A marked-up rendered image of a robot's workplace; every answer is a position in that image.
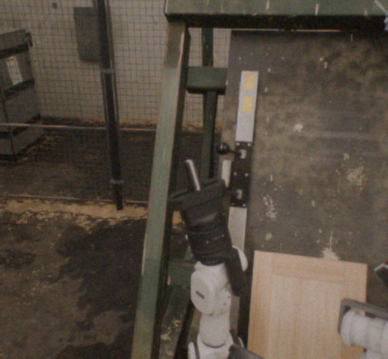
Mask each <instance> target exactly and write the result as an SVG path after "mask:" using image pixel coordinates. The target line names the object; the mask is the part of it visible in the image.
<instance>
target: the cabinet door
mask: <svg viewBox="0 0 388 359"><path fill-rule="evenodd" d="M366 281H367V264H360V263H353V262H346V261H340V260H332V259H326V258H312V257H306V256H298V255H291V254H278V253H271V252H264V251H258V250H255V259H254V268H253V278H252V297H251V307H250V318H249V336H248V347H247V349H248V350H250V351H252V352H254V353H256V354H259V355H260V356H262V357H263V358H264V359H358V358H360V357H361V354H362V353H363V352H364V348H363V347H360V346H357V345H354V346H353V347H349V346H347V345H344V342H343V340H342V337H341V335H340V334H339V333H338V325H337V323H338V322H339V321H338V317H339V310H340V300H341V299H345V298H351V299H353V300H356V301H362V302H364V303H365V296H366Z"/></svg>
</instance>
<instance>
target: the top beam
mask: <svg viewBox="0 0 388 359"><path fill-rule="evenodd" d="M374 1H375V0H164V16H165V18H166V20H167V22H168V21H169V20H173V21H184V23H188V25H189V28H218V29H257V30H373V31H386V30H385V27H386V25H387V23H385V22H384V21H385V20H386V18H387V16H386V15H385V14H384V13H383V12H382V11H381V10H380V9H379V8H378V7H377V6H376V3H375V2H374ZM377 1H378V2H379V3H380V4H381V5H382V7H383V9H384V10H385V11H386V12H387V13H388V0H377Z"/></svg>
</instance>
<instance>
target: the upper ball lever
mask: <svg viewBox="0 0 388 359"><path fill-rule="evenodd" d="M216 152H217V153H218V154H219V155H226V154H228V153H229V152H230V153H234V154H236V155H239V158H244V159H245V158H246V150H239V151H235V150H233V149H230V146H229V145H228V144H227V143H225V142H220V143H218V144H217V146H216Z"/></svg>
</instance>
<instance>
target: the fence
mask: <svg viewBox="0 0 388 359"><path fill-rule="evenodd" d="M245 74H252V75H255V85H254V91H245V90H243V86H244V77H245ZM257 90H258V72H255V71H242V76H241V84H240V94H239V110H238V121H237V129H236V140H238V141H250V142H252V137H253V136H254V127H255V109H256V99H257ZM243 97H253V104H252V113H247V112H242V103H243ZM246 211H247V205H246V208H232V207H230V217H229V226H228V227H229V231H230V237H231V240H232V243H233V246H236V247H237V248H239V249H240V250H241V251H242V253H243V248H244V238H245V229H246ZM225 289H227V290H228V291H229V292H230V296H231V302H230V318H229V319H230V329H234V330H235V333H236V334H237V324H238V314H239V297H235V296H233V293H232V290H231V287H230V284H229V285H228V286H227V287H225Z"/></svg>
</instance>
